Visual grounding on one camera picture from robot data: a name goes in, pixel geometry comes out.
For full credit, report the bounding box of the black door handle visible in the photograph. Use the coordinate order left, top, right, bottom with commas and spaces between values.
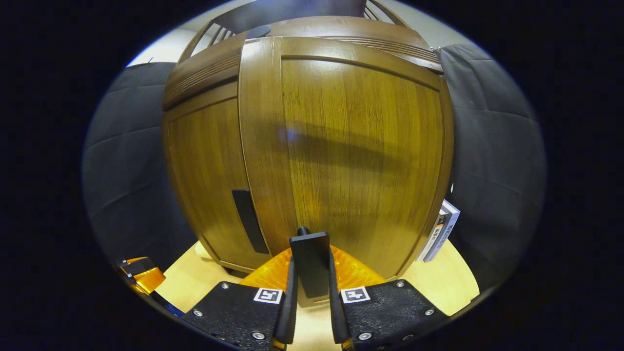
289, 227, 331, 299
232, 189, 270, 255

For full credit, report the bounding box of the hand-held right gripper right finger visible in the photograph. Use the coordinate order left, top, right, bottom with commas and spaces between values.
328, 245, 451, 351

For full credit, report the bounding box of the paperback book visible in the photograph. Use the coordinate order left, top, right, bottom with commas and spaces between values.
417, 199, 461, 263

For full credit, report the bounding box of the wooden cabinet door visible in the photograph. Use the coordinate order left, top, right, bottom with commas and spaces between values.
238, 37, 455, 279
162, 80, 271, 273

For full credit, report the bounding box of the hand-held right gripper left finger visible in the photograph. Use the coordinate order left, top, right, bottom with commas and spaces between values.
184, 246, 299, 351

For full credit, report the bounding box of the wooden double-door shoe cabinet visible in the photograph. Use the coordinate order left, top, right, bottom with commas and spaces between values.
162, 0, 455, 281

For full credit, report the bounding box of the black backdrop cloth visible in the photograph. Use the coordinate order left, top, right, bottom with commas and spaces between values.
80, 44, 546, 293

